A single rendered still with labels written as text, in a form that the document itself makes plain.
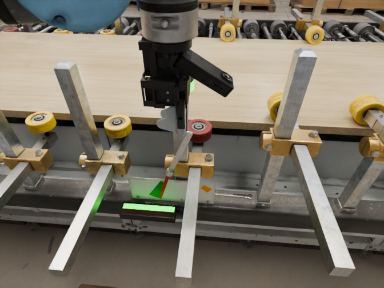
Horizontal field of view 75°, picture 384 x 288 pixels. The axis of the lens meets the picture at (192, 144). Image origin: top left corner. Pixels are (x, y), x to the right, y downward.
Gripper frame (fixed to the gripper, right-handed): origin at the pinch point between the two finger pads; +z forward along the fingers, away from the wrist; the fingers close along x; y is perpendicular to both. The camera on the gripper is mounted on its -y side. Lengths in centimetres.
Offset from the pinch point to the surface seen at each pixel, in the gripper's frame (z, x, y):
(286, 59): 11, -74, -39
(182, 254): 15.4, 19.1, -1.3
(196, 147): 15.5, -13.2, -1.8
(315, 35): 7, -96, -57
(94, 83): 12, -43, 40
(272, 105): 5.8, -23.2, -23.5
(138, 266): 102, -13, 28
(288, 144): 5.4, -5.0, -24.4
